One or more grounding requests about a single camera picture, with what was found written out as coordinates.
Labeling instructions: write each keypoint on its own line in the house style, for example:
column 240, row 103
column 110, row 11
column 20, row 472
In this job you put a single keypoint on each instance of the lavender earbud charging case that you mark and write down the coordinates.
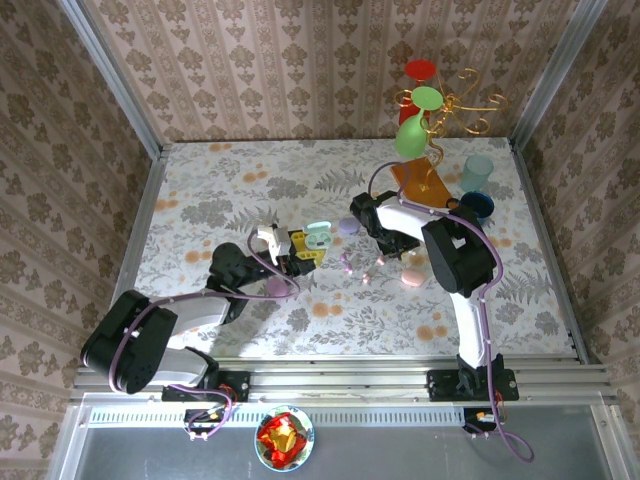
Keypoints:
column 348, row 226

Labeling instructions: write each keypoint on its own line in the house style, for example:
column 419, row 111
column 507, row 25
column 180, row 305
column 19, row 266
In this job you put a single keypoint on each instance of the mint green earbud charging case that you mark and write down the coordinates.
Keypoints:
column 325, row 241

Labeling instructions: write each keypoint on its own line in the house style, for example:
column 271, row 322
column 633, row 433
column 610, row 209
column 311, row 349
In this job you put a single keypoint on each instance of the magenta earbud charging case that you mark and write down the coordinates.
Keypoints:
column 276, row 287

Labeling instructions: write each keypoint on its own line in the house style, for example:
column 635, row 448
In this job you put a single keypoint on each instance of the pink earbud charging case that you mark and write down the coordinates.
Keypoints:
column 413, row 277

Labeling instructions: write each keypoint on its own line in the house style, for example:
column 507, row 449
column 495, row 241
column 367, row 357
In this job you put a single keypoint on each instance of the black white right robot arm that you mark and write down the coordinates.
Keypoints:
column 460, row 250

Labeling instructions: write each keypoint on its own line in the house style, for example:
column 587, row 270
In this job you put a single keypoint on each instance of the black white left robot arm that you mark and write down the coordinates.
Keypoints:
column 130, row 340

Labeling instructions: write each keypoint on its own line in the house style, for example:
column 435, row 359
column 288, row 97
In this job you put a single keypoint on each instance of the green plastic wine glass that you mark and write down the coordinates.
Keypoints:
column 410, row 140

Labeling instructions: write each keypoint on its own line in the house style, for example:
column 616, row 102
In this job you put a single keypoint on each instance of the dark blue mug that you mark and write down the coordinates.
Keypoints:
column 480, row 202

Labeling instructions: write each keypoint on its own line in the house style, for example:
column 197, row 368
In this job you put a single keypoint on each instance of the translucent teal cup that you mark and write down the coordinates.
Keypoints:
column 477, row 172

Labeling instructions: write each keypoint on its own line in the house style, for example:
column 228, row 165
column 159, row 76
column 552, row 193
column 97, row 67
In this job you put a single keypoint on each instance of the red plastic wine glass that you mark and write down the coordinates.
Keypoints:
column 419, row 69

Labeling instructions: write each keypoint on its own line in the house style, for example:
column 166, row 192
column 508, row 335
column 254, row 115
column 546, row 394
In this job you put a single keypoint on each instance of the red gold foil candies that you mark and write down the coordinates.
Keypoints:
column 280, row 435

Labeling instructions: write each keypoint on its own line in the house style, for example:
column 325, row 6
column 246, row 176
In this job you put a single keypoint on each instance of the glass bowl blue rim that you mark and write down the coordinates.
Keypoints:
column 309, row 437

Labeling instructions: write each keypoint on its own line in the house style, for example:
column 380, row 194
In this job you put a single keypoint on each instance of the grey metal shelf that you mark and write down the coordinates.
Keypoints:
column 400, row 450

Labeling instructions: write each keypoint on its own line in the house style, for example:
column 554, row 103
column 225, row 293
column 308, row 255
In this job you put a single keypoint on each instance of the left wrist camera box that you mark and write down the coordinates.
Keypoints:
column 270, row 240

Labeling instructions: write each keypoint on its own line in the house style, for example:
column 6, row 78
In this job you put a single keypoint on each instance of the aluminium side rail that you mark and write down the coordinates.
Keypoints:
column 144, row 210
column 546, row 240

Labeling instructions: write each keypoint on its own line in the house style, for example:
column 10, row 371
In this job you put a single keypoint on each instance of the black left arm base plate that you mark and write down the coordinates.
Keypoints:
column 235, row 385

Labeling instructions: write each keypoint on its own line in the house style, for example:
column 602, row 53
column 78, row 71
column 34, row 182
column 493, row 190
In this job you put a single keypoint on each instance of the wide aluminium frame rail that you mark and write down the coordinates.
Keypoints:
column 340, row 380

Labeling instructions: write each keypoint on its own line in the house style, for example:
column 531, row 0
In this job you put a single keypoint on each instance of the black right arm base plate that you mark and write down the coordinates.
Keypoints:
column 440, row 385

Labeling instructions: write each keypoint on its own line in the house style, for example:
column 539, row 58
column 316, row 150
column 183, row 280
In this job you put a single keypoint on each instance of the aluminium frame post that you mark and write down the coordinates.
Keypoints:
column 555, row 75
column 110, row 75

